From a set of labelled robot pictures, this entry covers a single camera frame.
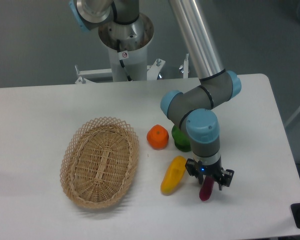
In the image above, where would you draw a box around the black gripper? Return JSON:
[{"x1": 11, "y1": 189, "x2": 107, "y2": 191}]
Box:
[{"x1": 185, "y1": 157, "x2": 235, "y2": 191}]

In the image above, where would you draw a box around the purple sweet potato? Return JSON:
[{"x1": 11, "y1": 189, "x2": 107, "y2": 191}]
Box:
[{"x1": 199, "y1": 176, "x2": 215, "y2": 202}]

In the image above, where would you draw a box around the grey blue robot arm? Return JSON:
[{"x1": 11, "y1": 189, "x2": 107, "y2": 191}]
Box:
[{"x1": 69, "y1": 0, "x2": 242, "y2": 187}]

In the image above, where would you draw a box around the yellow mango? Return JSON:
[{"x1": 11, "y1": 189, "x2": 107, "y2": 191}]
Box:
[{"x1": 160, "y1": 155, "x2": 187, "y2": 195}]

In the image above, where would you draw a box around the green bok choy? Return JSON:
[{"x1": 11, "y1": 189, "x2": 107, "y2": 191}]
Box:
[{"x1": 171, "y1": 125, "x2": 191, "y2": 152}]

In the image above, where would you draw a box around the orange tangerine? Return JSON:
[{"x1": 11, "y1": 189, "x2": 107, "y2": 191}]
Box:
[{"x1": 146, "y1": 124, "x2": 169, "y2": 150}]

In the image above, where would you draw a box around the woven wicker basket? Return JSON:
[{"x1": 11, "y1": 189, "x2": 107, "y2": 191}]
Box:
[{"x1": 60, "y1": 117, "x2": 139, "y2": 209}]

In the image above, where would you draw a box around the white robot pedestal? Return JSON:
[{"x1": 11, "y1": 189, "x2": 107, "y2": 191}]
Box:
[{"x1": 74, "y1": 12, "x2": 191, "y2": 84}]

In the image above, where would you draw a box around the black cable on pedestal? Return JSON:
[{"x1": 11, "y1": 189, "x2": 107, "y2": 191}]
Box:
[{"x1": 116, "y1": 39, "x2": 133, "y2": 82}]

